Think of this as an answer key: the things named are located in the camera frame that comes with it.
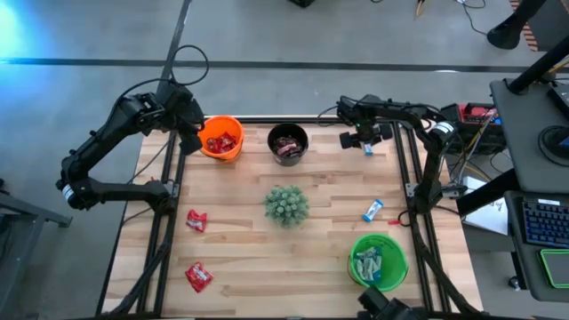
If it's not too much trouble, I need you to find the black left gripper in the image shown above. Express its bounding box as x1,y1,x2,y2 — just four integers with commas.
155,81,206,157

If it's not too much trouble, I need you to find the orange pumpkin face bucket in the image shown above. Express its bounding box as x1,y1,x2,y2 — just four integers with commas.
196,115,245,164

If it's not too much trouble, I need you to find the black plastic bucket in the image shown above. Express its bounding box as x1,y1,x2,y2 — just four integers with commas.
267,123,310,167

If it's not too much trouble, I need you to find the red black power supply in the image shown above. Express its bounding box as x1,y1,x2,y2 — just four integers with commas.
439,102,506,155

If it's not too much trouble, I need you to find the green plant in grey pot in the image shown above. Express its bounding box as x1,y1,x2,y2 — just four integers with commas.
264,185,310,228

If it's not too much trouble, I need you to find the black diagonal strut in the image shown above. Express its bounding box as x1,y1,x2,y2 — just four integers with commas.
455,168,521,217

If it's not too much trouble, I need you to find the green plastic bucket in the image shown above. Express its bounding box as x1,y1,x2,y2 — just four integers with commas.
348,233,409,293

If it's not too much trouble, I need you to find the white paper sheet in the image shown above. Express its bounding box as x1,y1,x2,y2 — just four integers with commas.
461,175,510,236

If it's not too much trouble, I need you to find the grey desk top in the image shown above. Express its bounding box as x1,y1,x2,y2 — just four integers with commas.
490,77,569,195

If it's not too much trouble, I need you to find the black stand leg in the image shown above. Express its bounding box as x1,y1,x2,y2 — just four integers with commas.
486,0,548,51

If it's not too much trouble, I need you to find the black blocky object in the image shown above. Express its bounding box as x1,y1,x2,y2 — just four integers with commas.
357,285,429,320

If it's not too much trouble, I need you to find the black stand pole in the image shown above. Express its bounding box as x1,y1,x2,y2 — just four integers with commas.
506,33,569,95

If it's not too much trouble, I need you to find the grey metal stand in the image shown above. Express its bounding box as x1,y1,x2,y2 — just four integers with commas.
0,177,75,320

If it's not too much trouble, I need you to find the black round desk device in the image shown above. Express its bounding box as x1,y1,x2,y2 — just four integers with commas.
537,124,569,168

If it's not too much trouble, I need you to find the black backlit keyboard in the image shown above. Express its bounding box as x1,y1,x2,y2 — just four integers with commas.
522,197,569,249

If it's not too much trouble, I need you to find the dark grey keyboard shelf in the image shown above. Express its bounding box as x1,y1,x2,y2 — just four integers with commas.
504,190,569,303

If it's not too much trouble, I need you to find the green edged black pad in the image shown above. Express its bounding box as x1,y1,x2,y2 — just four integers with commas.
539,248,569,289

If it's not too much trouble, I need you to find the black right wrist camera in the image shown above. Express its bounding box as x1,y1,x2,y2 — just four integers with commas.
339,131,362,151

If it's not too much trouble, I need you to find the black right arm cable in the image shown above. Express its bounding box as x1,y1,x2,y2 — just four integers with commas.
316,102,352,129

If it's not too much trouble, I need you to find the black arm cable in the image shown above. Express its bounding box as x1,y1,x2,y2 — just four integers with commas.
117,44,211,186
316,102,352,129

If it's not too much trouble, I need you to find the black metal table frame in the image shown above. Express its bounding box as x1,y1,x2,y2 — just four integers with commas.
100,105,484,319

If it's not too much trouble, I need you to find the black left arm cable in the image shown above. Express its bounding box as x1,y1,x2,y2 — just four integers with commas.
117,44,211,186

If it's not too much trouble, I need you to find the black floor cable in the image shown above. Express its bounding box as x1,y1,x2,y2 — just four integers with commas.
457,0,490,36

